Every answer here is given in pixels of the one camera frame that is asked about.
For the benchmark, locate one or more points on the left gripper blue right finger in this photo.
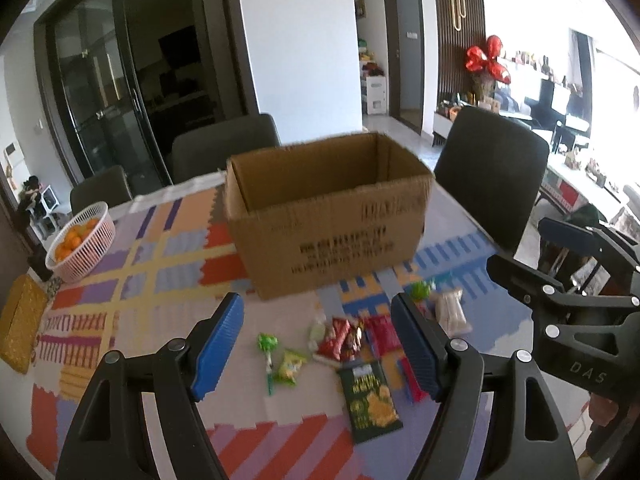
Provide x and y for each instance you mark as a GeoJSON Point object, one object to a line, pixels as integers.
{"type": "Point", "coordinates": [415, 334]}

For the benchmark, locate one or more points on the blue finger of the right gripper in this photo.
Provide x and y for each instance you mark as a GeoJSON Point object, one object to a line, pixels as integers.
{"type": "Point", "coordinates": [525, 284]}
{"type": "Point", "coordinates": [582, 241]}

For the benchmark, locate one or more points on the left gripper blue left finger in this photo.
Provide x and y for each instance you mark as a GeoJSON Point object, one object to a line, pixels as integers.
{"type": "Point", "coordinates": [211, 343]}

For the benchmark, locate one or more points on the red snack packet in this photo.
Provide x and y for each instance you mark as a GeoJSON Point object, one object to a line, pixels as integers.
{"type": "Point", "coordinates": [381, 334]}

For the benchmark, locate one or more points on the green lollipop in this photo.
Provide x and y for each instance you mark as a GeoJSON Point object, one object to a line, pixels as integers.
{"type": "Point", "coordinates": [267, 344]}

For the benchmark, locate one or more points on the green yellow candy packet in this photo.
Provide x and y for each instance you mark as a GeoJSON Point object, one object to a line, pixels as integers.
{"type": "Point", "coordinates": [290, 367]}

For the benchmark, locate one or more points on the pale green pastry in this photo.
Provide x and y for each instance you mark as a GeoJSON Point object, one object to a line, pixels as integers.
{"type": "Point", "coordinates": [317, 331]}

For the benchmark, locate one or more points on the right hand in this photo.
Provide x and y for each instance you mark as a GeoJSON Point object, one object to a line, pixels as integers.
{"type": "Point", "coordinates": [602, 411]}

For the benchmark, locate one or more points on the white wrapped snack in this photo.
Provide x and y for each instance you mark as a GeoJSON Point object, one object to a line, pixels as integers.
{"type": "Point", "coordinates": [449, 313]}

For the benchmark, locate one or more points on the red wrapped candy pack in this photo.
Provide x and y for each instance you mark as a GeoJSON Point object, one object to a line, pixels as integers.
{"type": "Point", "coordinates": [341, 344]}

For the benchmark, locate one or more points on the dark green chip bag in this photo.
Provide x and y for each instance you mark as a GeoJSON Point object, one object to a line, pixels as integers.
{"type": "Point", "coordinates": [370, 405]}

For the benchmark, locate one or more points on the colourful patterned tablecloth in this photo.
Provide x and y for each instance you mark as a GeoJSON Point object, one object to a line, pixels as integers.
{"type": "Point", "coordinates": [171, 263]}

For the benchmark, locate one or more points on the black chair right side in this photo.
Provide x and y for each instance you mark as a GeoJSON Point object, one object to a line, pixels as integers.
{"type": "Point", "coordinates": [493, 167]}

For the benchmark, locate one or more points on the brown cardboard box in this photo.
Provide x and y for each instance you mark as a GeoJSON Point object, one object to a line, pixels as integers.
{"type": "Point", "coordinates": [307, 215]}

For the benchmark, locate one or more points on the pink basket of oranges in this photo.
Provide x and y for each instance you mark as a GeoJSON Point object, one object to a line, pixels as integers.
{"type": "Point", "coordinates": [81, 244]}

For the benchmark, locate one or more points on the black chair far left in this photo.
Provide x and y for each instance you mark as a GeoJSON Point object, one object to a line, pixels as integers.
{"type": "Point", "coordinates": [109, 186]}

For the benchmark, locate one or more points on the black chair behind box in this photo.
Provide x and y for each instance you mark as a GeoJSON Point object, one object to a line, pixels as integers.
{"type": "Point", "coordinates": [207, 149]}

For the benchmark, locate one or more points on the red ribbon bow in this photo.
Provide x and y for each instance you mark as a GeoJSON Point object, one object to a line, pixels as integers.
{"type": "Point", "coordinates": [478, 59]}

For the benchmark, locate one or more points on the white storage shelf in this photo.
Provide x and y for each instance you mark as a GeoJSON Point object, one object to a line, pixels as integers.
{"type": "Point", "coordinates": [372, 83]}

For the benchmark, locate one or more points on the glass sliding door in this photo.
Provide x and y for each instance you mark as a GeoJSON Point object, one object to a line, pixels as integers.
{"type": "Point", "coordinates": [91, 93]}

